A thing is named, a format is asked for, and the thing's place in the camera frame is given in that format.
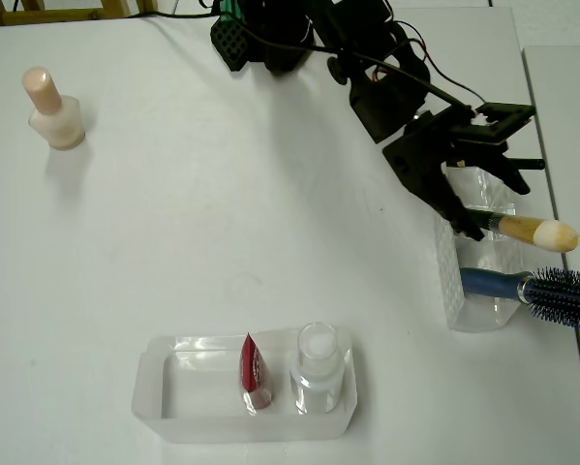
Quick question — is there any clear spray bottle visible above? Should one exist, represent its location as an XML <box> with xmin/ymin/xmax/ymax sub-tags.
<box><xmin>289</xmin><ymin>322</ymin><xmax>345</xmax><ymax>416</ymax></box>

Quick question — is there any makeup brush wooden handle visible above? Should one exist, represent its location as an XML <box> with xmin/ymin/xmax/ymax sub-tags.
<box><xmin>468</xmin><ymin>207</ymin><xmax>580</xmax><ymax>254</ymax></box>

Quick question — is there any red white servo wire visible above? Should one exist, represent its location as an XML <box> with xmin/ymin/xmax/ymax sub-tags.
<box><xmin>390</xmin><ymin>18</ymin><xmax>487</xmax><ymax>116</ymax></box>

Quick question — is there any red hand cream tube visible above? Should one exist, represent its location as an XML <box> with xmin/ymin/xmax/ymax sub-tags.
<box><xmin>239</xmin><ymin>331</ymin><xmax>275</xmax><ymax>412</ymax></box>

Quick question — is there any pink lotion bottle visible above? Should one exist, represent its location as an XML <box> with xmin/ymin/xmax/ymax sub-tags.
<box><xmin>21</xmin><ymin>66</ymin><xmax>86</xmax><ymax>151</ymax></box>

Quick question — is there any clear acrylic organizer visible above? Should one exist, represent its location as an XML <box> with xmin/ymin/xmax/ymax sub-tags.
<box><xmin>432</xmin><ymin>162</ymin><xmax>526</xmax><ymax>333</ymax></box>

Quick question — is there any wooden frame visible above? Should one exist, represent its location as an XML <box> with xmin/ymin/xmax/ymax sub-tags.
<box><xmin>0</xmin><ymin>0</ymin><xmax>160</xmax><ymax>28</ymax></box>

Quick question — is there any frosted plastic bin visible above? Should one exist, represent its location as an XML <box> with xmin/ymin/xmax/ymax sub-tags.
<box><xmin>131</xmin><ymin>327</ymin><xmax>359</xmax><ymax>445</ymax></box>

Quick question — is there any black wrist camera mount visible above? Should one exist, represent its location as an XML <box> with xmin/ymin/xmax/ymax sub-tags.
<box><xmin>473</xmin><ymin>102</ymin><xmax>536</xmax><ymax>148</ymax></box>

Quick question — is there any blue round hairbrush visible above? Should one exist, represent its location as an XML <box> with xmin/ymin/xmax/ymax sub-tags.
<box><xmin>459</xmin><ymin>265</ymin><xmax>580</xmax><ymax>334</ymax></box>

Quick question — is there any dark blue cosmetic pencil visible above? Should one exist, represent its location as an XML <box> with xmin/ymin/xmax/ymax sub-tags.
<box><xmin>506</xmin><ymin>157</ymin><xmax>546</xmax><ymax>171</ymax></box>

